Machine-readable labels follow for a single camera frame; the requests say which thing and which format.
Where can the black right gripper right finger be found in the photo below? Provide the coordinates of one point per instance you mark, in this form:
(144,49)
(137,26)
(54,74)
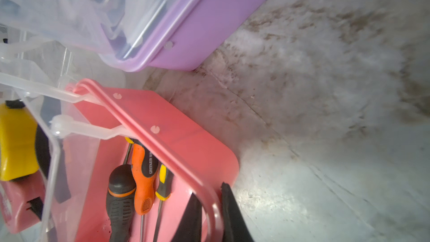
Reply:
(235,229)

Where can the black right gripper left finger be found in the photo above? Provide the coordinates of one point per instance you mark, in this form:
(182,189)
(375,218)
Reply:
(190,227)

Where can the pink toolbox with clear lid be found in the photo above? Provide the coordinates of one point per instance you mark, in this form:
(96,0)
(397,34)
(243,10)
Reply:
(87,163)

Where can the purple toolbox with clear lid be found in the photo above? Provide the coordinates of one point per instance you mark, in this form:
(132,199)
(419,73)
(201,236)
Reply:
(133,34)

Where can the small yellow black screwdriver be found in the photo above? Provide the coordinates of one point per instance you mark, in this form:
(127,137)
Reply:
(163,192)

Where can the orange black screwdriver pink box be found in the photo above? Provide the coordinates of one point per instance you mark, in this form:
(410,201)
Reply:
(144,167)

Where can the yellow tape measure in pink box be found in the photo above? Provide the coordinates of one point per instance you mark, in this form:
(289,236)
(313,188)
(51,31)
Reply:
(18,134)

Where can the black handled screwdriver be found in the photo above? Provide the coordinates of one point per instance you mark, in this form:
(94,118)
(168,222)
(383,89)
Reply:
(120,202)

